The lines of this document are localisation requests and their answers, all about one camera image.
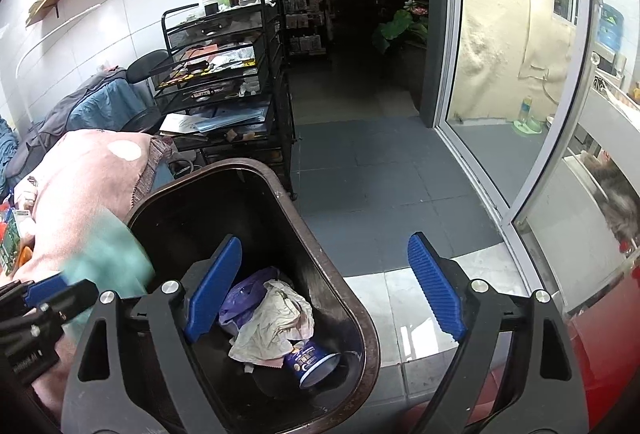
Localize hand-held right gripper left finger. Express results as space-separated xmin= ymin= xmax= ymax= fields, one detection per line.
xmin=60 ymin=235 xmax=244 ymax=434

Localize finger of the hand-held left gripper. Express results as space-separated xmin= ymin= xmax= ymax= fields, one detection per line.
xmin=22 ymin=275 xmax=72 ymax=310
xmin=35 ymin=279 xmax=99 ymax=327

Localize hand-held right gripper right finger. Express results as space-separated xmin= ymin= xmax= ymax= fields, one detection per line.
xmin=407 ymin=232 xmax=588 ymax=434

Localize purple plastic bag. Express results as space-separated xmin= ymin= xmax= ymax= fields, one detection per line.
xmin=218 ymin=266 xmax=281 ymax=332

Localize teal thin sheet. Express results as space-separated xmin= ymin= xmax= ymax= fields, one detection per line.
xmin=57 ymin=209 xmax=156 ymax=340

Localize green white carton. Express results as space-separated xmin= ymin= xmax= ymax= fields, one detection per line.
xmin=0 ymin=209 xmax=26 ymax=272

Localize white plastic bag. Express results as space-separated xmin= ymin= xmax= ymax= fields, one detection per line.
xmin=229 ymin=279 xmax=316 ymax=364

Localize black trash bin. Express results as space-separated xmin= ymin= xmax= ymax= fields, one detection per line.
xmin=124 ymin=157 xmax=382 ymax=434

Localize blue paper cup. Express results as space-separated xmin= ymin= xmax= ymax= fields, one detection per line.
xmin=284 ymin=339 xmax=343 ymax=390

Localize pink polka dot blanket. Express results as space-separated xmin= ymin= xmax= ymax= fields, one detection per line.
xmin=10 ymin=129 xmax=171 ymax=415

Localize blue bedding pile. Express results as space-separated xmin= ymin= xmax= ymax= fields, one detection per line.
xmin=0 ymin=119 xmax=21 ymax=195

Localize blue paper folders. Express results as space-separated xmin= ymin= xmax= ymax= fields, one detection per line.
xmin=195 ymin=106 xmax=268 ymax=132

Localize red glossy object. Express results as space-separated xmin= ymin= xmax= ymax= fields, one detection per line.
xmin=565 ymin=264 xmax=640 ymax=430

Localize massage bed grey cover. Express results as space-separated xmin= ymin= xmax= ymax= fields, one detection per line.
xmin=7 ymin=66 xmax=146 ymax=180

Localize pet water dispenser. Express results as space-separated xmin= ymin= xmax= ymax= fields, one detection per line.
xmin=512 ymin=96 xmax=556 ymax=137

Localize grey furry thing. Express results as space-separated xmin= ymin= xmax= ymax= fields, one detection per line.
xmin=592 ymin=159 xmax=640 ymax=255

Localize sliding glass door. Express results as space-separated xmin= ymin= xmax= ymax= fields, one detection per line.
xmin=430 ymin=0 xmax=640 ymax=265

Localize black stool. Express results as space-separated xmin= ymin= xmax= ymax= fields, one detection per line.
xmin=120 ymin=50 xmax=177 ymax=135

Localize black mesh trolley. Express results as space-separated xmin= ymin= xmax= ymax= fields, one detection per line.
xmin=152 ymin=0 xmax=298 ymax=202

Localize potted plant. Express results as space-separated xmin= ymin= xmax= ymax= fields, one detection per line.
xmin=372 ymin=0 xmax=430 ymax=55

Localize dark display rack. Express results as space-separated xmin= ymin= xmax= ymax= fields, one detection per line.
xmin=277 ymin=0 xmax=333 ymax=60

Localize blue water jug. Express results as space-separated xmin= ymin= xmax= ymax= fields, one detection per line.
xmin=597 ymin=3 xmax=626 ymax=51

